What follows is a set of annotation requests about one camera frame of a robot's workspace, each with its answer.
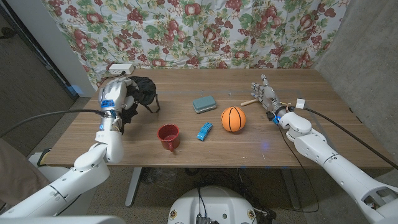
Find blue toy block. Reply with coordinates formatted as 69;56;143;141
196;122;213;141

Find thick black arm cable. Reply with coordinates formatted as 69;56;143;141
0;108;108;138
303;106;398;171

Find white power strip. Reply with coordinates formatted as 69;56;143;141
108;63;136;75

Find black shorts with drawstring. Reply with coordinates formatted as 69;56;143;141
119;75;161;135

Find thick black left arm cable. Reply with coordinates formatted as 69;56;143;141
0;108;108;138

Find orange basketball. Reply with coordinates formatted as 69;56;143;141
220;106;247;133

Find dark table leg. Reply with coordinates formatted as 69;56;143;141
280;167;302;210

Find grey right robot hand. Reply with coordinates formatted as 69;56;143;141
251;73;285;116

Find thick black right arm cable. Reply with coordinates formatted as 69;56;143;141
303;106;398;171

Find teal rectangular case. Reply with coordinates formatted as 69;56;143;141
192;95;218;114

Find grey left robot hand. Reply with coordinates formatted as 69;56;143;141
98;77;137;112

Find red cup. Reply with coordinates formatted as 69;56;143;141
156;123;181;152

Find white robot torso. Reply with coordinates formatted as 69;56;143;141
167;185;257;224

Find floral fruit print backdrop cloth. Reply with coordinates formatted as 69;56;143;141
42;0;351;90

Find dark grey partition panel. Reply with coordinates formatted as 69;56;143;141
0;4;78;158

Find wooden stick with blue head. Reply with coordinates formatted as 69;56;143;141
240;98;261;107

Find thin black hanging cable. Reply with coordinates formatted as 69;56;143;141
275;123;320;214

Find white table leg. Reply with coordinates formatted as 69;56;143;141
124;167;143;208

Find brown fabric surface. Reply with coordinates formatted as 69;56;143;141
0;138;50;207

